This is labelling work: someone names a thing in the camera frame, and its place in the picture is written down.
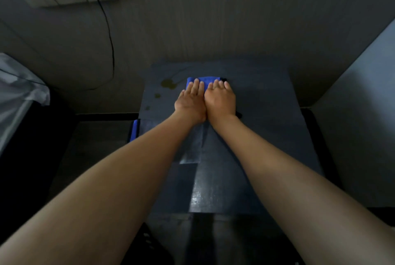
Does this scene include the person's right hand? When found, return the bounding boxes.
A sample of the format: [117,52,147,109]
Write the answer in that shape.
[204,80,237,121]

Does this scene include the person's left hand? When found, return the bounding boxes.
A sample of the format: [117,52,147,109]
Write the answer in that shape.
[174,79,207,125]

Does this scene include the blue cleaning cloth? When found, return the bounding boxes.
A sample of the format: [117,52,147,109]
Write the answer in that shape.
[186,76,243,119]

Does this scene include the person's right forearm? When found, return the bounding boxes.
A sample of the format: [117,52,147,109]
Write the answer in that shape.
[209,114,395,265]

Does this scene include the person's left forearm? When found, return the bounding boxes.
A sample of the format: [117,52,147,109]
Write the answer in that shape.
[0,110,195,265]

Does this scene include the blue cloth strip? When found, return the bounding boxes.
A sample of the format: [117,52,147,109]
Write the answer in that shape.
[129,119,140,143]

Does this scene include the white bed sheet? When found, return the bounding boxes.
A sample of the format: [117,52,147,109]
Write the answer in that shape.
[0,53,51,155]

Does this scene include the black power cable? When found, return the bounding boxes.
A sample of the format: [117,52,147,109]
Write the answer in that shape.
[89,0,116,91]

